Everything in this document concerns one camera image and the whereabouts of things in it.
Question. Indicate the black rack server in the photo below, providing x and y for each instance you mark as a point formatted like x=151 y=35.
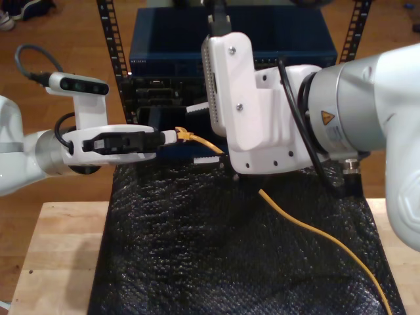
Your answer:
x=157 y=90

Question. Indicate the black bubble mat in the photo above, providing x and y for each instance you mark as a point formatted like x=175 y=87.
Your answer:
x=213 y=246

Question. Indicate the dark sneaker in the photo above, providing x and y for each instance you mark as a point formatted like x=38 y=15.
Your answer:
x=29 y=8

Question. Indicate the white sneaker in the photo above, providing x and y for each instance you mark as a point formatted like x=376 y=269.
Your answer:
x=6 y=21

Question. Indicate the small blue floor object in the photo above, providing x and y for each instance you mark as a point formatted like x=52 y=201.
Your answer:
x=408 y=5

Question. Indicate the blue metal base plate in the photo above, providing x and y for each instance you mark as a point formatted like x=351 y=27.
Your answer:
x=177 y=151

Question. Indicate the blue network switch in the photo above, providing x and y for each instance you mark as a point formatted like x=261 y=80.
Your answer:
x=170 y=33

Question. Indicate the black perforated rack post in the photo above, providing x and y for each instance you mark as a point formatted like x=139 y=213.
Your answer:
x=111 y=33
x=356 y=26

